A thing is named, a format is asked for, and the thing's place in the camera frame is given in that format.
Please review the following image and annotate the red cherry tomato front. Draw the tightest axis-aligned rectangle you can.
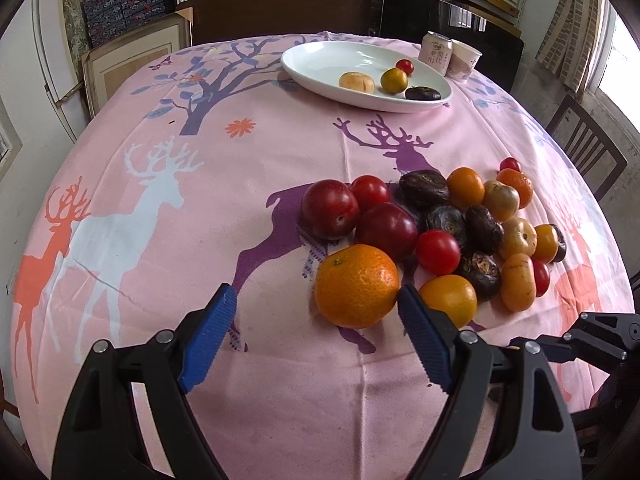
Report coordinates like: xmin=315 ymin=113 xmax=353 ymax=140
xmin=395 ymin=58 xmax=414 ymax=76

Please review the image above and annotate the small orange citrus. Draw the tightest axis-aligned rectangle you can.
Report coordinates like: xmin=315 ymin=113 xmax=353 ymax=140
xmin=447 ymin=167 xmax=485 ymax=211

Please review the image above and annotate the dark water chestnut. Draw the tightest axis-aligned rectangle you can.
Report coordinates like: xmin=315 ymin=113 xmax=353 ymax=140
xmin=465 ymin=205 xmax=504 ymax=256
xmin=405 ymin=86 xmax=442 ymax=101
xmin=454 ymin=252 xmax=502 ymax=302
xmin=399 ymin=169 xmax=450 ymax=212
xmin=421 ymin=205 xmax=468 ymax=250

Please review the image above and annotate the small orange kumquat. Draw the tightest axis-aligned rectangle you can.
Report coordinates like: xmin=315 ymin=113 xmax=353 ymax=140
xmin=532 ymin=224 xmax=560 ymax=263

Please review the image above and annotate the dark wooden chair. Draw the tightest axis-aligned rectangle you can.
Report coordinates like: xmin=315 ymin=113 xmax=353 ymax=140
xmin=546 ymin=94 xmax=628 ymax=202

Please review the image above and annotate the red cherry tomato back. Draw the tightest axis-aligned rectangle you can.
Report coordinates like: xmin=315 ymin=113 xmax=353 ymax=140
xmin=349 ymin=174 xmax=392 ymax=214

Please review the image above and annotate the pink drink can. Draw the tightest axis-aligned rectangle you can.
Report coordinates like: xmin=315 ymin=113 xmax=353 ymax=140
xmin=418 ymin=32 xmax=452 ymax=76

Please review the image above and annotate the tan pepino with dimple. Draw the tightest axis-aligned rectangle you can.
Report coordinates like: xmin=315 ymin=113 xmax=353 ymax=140
xmin=498 ymin=217 xmax=537 ymax=260

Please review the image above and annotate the large orange mandarin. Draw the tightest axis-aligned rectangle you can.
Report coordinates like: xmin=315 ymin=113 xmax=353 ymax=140
xmin=314 ymin=244 xmax=400 ymax=330

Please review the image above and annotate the dark red plum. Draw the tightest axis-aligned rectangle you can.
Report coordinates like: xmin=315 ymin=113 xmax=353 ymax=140
xmin=355 ymin=203 xmax=419 ymax=263
xmin=300 ymin=179 xmax=360 ymax=240

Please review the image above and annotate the dark water chestnut edge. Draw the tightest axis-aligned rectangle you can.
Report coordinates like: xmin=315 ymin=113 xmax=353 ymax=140
xmin=551 ymin=223 xmax=567 ymax=263

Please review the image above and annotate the white paper cup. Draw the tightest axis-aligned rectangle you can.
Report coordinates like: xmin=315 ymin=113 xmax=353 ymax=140
xmin=446 ymin=39 xmax=483 ymax=82

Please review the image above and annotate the yellow orange kumquat front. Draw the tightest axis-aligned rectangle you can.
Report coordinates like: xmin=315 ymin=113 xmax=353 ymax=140
xmin=419 ymin=274 xmax=478 ymax=328

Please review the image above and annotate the striped pepino melon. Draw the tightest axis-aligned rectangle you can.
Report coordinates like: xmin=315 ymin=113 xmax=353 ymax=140
xmin=483 ymin=180 xmax=520 ymax=222

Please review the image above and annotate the dark water chestnut front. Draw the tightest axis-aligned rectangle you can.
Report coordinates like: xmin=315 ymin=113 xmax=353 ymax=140
xmin=454 ymin=252 xmax=502 ymax=302

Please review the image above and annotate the dark wooden cabinet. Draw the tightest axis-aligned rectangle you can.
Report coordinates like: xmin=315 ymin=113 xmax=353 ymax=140
xmin=177 ymin=0 xmax=382 ymax=44

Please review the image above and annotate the red cherry tomato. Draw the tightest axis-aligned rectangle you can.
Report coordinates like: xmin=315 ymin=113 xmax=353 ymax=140
xmin=499 ymin=157 xmax=522 ymax=172
xmin=349 ymin=174 xmax=392 ymax=214
xmin=416 ymin=230 xmax=461 ymax=276
xmin=532 ymin=259 xmax=550 ymax=297
xmin=395 ymin=58 xmax=414 ymax=76

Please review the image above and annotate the dark water chestnut back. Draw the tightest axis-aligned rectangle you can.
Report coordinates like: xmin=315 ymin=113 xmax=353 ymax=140
xmin=399 ymin=169 xmax=450 ymax=212

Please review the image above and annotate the white oval plate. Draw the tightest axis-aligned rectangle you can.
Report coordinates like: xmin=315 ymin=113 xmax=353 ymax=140
xmin=281 ymin=41 xmax=452 ymax=114

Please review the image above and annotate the cardboard box with frame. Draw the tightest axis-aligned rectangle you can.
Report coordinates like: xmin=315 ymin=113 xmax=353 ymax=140
xmin=81 ymin=8 xmax=193 ymax=118

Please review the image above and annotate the pink deer tablecloth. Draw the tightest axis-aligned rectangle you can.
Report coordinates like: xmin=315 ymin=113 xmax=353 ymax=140
xmin=11 ymin=32 xmax=634 ymax=479

